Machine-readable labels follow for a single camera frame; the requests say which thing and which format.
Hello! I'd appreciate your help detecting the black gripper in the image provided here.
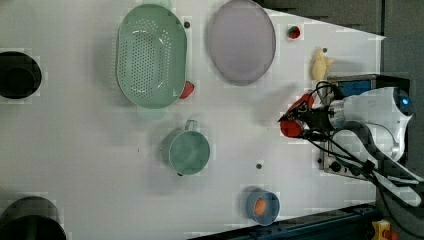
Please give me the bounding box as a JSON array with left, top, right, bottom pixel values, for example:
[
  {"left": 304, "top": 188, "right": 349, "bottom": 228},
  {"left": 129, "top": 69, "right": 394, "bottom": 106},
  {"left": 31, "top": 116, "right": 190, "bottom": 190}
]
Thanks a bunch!
[{"left": 279, "top": 100, "right": 331, "bottom": 132}]

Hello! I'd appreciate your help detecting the red plush ketchup bottle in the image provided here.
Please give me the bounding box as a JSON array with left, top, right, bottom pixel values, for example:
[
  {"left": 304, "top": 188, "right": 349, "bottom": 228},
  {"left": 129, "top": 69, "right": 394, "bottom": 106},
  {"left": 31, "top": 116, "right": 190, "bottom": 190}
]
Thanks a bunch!
[{"left": 278, "top": 91, "right": 314, "bottom": 138}]

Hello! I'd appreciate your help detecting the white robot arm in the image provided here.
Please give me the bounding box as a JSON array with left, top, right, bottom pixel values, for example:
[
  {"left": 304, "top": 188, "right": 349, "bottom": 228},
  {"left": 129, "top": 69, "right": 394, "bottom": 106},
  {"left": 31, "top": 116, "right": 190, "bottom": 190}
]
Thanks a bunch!
[{"left": 278, "top": 87, "right": 423, "bottom": 209}]

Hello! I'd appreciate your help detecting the yellow banana bunch toy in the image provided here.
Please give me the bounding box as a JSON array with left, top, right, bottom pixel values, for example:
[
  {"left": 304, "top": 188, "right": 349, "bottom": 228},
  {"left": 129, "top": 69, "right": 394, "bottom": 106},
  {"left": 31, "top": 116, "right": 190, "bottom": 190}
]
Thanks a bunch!
[{"left": 311, "top": 48, "right": 334, "bottom": 82}]

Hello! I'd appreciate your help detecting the red strawberry near plate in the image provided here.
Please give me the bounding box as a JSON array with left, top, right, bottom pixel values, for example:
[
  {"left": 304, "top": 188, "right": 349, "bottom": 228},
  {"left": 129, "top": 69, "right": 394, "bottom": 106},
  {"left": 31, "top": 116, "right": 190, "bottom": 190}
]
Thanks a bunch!
[{"left": 288, "top": 26, "right": 301, "bottom": 39}]

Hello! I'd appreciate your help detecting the lilac round plate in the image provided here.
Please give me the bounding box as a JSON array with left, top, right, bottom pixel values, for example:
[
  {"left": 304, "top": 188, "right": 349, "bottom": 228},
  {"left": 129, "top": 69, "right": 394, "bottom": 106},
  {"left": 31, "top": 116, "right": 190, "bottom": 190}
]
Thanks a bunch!
[{"left": 208, "top": 0, "right": 276, "bottom": 85}]

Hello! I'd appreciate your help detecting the blue small bowl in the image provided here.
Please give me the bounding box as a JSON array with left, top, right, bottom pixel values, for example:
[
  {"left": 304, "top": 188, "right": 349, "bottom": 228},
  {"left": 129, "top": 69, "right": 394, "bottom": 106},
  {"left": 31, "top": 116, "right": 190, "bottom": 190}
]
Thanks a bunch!
[{"left": 246, "top": 188, "right": 280, "bottom": 226}]

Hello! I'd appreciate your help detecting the orange egg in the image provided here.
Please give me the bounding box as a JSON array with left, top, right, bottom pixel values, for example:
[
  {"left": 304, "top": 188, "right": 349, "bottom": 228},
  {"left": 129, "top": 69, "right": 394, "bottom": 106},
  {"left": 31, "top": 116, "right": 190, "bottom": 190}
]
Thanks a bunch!
[{"left": 254, "top": 198, "right": 266, "bottom": 216}]

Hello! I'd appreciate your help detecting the red strawberry near colander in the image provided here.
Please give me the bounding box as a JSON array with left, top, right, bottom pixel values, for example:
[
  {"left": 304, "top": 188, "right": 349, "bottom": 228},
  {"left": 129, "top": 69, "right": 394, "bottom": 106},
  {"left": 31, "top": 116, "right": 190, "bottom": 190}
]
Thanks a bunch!
[{"left": 180, "top": 81, "right": 195, "bottom": 99}]

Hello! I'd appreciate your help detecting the green oval colander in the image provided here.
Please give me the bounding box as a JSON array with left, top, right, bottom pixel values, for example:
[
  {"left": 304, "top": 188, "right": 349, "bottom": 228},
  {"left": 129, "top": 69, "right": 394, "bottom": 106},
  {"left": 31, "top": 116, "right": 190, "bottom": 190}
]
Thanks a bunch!
[{"left": 116, "top": 4, "right": 187, "bottom": 109}]

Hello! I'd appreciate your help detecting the black cylindrical container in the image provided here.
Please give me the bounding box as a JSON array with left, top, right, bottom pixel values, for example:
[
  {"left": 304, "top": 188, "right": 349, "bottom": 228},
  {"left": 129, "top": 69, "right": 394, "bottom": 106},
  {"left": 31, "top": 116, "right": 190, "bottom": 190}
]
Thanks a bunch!
[
  {"left": 0, "top": 196, "right": 67, "bottom": 240},
  {"left": 0, "top": 51, "right": 42, "bottom": 99}
]

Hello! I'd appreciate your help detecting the green cup with handle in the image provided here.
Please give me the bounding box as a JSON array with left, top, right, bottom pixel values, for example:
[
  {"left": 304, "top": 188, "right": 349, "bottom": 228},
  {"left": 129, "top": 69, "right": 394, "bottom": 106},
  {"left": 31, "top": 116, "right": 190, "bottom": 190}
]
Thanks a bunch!
[{"left": 162, "top": 119, "right": 211, "bottom": 176}]

